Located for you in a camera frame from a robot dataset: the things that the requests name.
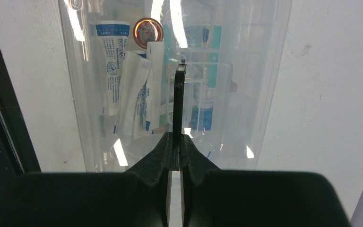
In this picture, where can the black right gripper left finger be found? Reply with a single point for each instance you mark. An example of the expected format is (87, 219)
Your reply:
(137, 197)

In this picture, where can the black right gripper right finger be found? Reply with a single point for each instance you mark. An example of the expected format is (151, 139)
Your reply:
(213, 197)

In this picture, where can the blue white wipe packets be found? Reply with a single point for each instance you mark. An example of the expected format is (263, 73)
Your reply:
(126, 83)

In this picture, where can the clear plastic box lid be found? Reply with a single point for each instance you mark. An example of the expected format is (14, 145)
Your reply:
(253, 35)

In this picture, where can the teal packet of supplies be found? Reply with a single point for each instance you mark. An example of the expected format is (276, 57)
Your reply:
(202, 57)

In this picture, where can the small red round cap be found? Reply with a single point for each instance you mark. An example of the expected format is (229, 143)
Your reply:
(147, 30)

